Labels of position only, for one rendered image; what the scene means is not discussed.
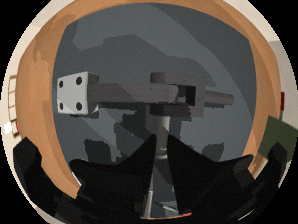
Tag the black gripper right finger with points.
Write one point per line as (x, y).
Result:
(194, 175)

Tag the dark grey flat bar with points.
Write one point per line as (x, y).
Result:
(133, 92)

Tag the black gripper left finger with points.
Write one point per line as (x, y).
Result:
(131, 177)

